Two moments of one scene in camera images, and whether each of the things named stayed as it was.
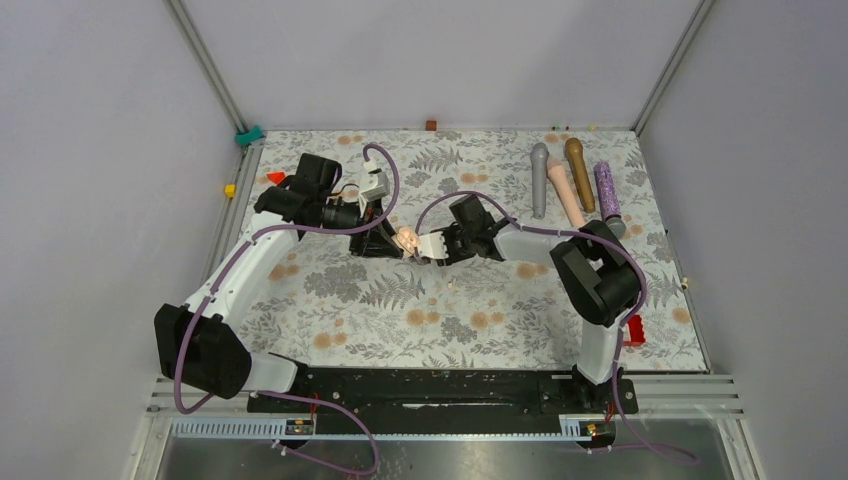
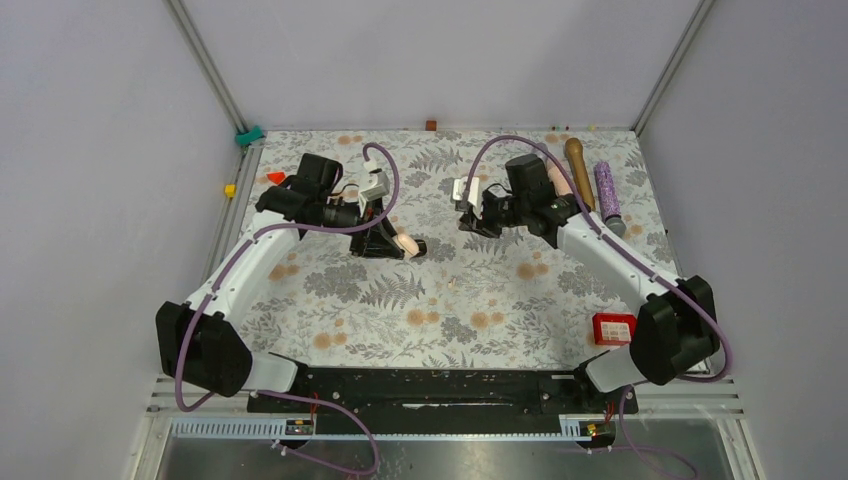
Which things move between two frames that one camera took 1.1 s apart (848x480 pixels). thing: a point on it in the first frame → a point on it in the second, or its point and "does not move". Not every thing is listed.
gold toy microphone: (575, 153) does not move
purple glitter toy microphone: (609, 200) does not move
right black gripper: (448, 233) → (475, 225)
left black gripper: (378, 241) does not move
